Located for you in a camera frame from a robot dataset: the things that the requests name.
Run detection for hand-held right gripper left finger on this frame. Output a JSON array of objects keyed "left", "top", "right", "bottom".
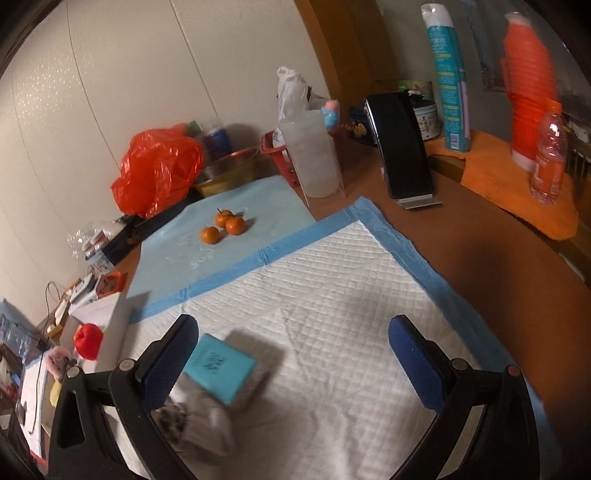
[{"left": 48, "top": 314, "right": 200, "bottom": 480}]

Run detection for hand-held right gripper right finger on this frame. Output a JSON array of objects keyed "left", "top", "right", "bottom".
[{"left": 388, "top": 315, "right": 541, "bottom": 480}]

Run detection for teal packet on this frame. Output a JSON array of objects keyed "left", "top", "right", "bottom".
[{"left": 182, "top": 333, "right": 258, "bottom": 407}]

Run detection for white box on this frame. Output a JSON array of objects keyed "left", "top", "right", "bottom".
[{"left": 69, "top": 292, "right": 133, "bottom": 376}]

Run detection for grey cloth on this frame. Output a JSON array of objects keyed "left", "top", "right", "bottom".
[{"left": 152, "top": 330, "right": 284, "bottom": 460}]

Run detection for red plush toy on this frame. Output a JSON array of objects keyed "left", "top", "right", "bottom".
[{"left": 74, "top": 323, "right": 105, "bottom": 361}]

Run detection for white quilted pad blue border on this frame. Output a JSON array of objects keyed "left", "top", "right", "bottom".
[{"left": 97, "top": 196, "right": 555, "bottom": 480}]

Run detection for small orange clock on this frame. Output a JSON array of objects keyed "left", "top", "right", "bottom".
[{"left": 95, "top": 271, "right": 127, "bottom": 298}]

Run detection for pink plush toy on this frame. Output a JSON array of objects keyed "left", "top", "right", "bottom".
[{"left": 46, "top": 347, "right": 82, "bottom": 382}]

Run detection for light blue pad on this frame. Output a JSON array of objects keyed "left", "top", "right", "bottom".
[{"left": 126, "top": 174, "right": 319, "bottom": 302}]

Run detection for black box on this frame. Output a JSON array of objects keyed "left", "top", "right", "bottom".
[{"left": 102, "top": 213, "right": 185, "bottom": 269}]

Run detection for clear plastic packaging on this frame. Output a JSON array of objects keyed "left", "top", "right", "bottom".
[{"left": 68, "top": 220, "right": 122, "bottom": 267}]

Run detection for white phone stand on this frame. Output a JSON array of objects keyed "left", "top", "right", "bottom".
[{"left": 381, "top": 168, "right": 443, "bottom": 211}]

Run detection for orange towel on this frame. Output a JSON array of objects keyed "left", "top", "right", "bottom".
[{"left": 425, "top": 129, "right": 580, "bottom": 241}]

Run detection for red plastic bag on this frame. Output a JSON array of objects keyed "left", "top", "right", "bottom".
[{"left": 111, "top": 126, "right": 204, "bottom": 219}]

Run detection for brass metal bowl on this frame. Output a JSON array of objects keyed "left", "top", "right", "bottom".
[{"left": 191, "top": 147, "right": 262, "bottom": 198}]

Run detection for black smartphone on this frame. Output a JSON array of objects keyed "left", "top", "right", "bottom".
[{"left": 364, "top": 91, "right": 435, "bottom": 200}]

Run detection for clear plastic container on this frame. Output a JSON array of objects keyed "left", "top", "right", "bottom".
[{"left": 277, "top": 110, "right": 346, "bottom": 206}]

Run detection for blue can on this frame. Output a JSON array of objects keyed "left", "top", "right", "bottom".
[{"left": 203, "top": 122, "right": 234, "bottom": 160}]

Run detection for red plastic basket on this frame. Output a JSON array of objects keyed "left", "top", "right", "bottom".
[{"left": 260, "top": 124, "right": 347, "bottom": 188}]

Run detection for dark printed tin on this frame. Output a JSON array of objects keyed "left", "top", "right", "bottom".
[{"left": 348, "top": 106, "right": 378, "bottom": 147}]

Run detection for round cookie tin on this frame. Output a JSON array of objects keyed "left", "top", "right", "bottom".
[{"left": 397, "top": 79, "right": 438, "bottom": 140}]

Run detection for orange drink bottle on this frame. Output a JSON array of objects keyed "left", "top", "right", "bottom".
[{"left": 529, "top": 98, "right": 570, "bottom": 206}]

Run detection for teal spray can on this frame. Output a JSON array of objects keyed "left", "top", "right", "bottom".
[{"left": 420, "top": 4, "right": 472, "bottom": 152}]

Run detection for white plastic bag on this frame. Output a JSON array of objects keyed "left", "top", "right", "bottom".
[{"left": 276, "top": 66, "right": 313, "bottom": 121}]

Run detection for orange ribbed plastic container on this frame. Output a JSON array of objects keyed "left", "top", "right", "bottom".
[{"left": 501, "top": 13, "right": 561, "bottom": 172}]

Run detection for white cable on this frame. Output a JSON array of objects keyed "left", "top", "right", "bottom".
[{"left": 44, "top": 281, "right": 71, "bottom": 337}]

